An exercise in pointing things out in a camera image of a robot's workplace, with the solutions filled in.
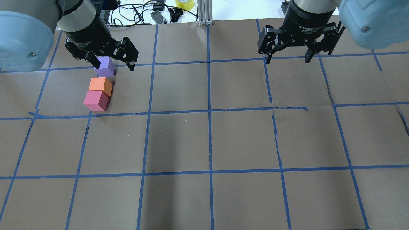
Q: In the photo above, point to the orange foam cube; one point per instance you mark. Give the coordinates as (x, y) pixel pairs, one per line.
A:
(102, 84)

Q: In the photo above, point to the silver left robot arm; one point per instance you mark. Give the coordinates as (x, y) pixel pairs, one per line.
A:
(27, 32)

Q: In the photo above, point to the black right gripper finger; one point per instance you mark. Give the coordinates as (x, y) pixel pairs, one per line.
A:
(268, 57)
(310, 54)

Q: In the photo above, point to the yellow tape roll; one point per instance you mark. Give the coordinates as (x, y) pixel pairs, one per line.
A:
(185, 4)

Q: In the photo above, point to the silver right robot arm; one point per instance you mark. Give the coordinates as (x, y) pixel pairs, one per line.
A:
(373, 24)

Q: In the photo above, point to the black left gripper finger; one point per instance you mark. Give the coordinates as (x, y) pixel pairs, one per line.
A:
(131, 66)
(94, 61)

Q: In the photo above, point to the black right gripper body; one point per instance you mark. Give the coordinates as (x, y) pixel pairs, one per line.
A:
(307, 19)

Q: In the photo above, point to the red foam cube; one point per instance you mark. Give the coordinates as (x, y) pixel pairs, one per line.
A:
(96, 101)

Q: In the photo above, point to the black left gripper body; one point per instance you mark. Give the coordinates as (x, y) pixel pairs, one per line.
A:
(90, 33)

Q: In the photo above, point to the purple foam cube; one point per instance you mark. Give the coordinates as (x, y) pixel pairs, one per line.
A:
(107, 67)

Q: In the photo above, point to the aluminium frame post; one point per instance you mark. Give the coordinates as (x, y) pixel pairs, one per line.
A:
(204, 12)

